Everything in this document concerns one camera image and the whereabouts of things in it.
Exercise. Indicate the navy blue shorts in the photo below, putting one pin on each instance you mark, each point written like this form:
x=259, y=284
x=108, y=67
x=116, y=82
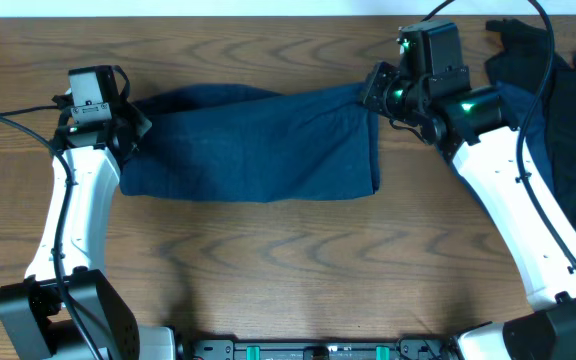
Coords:
x=238, y=143

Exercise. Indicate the blue denim garment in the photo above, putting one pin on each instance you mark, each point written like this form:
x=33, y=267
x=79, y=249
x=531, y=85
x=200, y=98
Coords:
x=520, y=101

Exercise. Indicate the black garment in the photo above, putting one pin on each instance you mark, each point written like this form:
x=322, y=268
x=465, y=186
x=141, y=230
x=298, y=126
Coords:
x=521, y=63

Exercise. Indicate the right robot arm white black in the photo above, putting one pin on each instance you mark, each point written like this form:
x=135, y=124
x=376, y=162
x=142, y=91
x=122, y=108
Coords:
x=478, y=136

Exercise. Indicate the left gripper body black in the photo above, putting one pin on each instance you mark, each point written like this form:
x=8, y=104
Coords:
x=135, y=126

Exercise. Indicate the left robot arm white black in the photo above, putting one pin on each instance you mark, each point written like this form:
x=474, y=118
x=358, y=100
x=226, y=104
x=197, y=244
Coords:
x=65, y=307

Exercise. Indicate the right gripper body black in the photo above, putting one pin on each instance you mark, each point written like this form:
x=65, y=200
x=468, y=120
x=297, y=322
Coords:
x=375, y=91

